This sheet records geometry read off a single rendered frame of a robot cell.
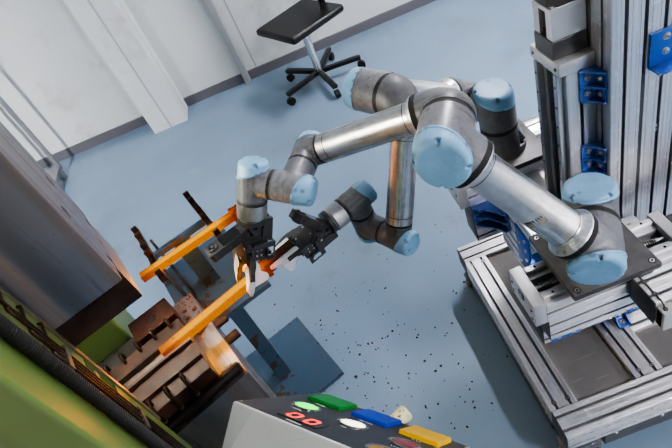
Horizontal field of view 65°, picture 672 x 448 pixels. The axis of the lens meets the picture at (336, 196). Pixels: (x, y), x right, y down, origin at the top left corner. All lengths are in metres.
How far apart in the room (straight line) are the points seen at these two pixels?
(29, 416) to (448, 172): 0.76
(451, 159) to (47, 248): 0.72
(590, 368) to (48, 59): 4.27
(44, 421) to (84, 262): 0.30
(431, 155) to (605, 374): 1.18
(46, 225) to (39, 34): 3.88
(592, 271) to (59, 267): 1.02
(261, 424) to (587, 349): 1.33
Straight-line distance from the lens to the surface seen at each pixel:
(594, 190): 1.31
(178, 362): 1.40
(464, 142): 1.01
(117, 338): 1.66
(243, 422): 0.98
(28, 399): 0.81
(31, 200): 0.96
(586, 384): 1.97
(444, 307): 2.42
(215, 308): 1.41
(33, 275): 1.02
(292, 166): 1.26
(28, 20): 4.78
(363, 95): 1.39
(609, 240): 1.23
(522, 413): 2.16
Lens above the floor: 1.97
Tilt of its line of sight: 39 degrees down
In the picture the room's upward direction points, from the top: 24 degrees counter-clockwise
